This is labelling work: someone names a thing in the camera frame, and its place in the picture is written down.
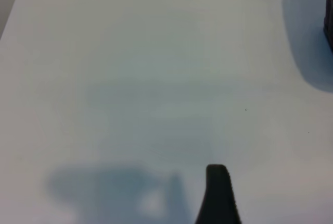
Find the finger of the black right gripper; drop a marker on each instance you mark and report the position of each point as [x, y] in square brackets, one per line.
[226, 203]
[209, 203]

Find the dark brown wicker basket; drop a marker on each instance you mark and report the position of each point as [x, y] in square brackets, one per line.
[329, 2]

